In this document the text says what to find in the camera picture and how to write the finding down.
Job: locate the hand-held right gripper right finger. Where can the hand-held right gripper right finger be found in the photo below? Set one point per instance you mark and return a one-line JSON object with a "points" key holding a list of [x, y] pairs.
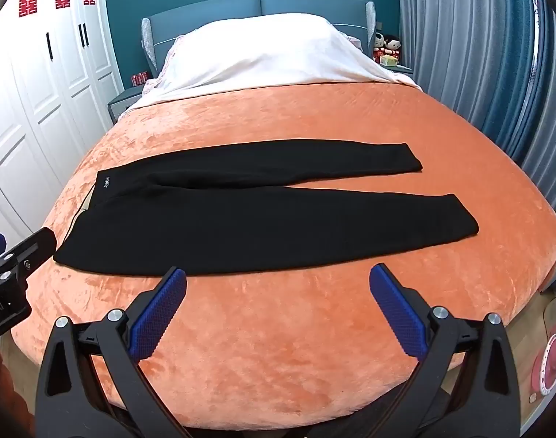
{"points": [[396, 315]]}

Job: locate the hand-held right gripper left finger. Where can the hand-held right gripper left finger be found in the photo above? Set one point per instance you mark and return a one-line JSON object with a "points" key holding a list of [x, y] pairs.
{"points": [[161, 315]]}

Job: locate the black pants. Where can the black pants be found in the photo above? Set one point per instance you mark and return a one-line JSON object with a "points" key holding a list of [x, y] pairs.
{"points": [[259, 219]]}

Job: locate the white wardrobe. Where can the white wardrobe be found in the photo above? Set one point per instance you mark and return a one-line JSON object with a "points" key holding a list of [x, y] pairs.
{"points": [[40, 100]]}

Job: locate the pink round plastic object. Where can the pink round plastic object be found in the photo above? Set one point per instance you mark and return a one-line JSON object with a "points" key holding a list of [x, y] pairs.
{"points": [[554, 360]]}

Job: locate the blue grey nightstand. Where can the blue grey nightstand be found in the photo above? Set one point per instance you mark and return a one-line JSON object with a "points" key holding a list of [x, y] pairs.
{"points": [[403, 69], [122, 102]]}

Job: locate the orange plush blanket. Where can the orange plush blanket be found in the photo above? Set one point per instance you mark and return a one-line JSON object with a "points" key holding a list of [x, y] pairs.
{"points": [[305, 114]]}

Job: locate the yellow tissue box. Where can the yellow tissue box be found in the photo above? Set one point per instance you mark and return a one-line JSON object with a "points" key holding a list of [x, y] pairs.
{"points": [[389, 60]]}

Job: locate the two dolls on nightstand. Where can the two dolls on nightstand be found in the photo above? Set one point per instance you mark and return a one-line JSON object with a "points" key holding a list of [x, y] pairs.
{"points": [[392, 45]]}

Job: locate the red dressed doll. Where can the red dressed doll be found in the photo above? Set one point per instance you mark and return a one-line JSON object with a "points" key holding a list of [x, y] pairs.
{"points": [[378, 45]]}

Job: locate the grey blue curtain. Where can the grey blue curtain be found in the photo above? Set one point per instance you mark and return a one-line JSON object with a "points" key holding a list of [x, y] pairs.
{"points": [[478, 54]]}

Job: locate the blue upholstered headboard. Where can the blue upholstered headboard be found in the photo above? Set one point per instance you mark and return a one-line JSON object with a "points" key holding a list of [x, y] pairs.
{"points": [[223, 9]]}

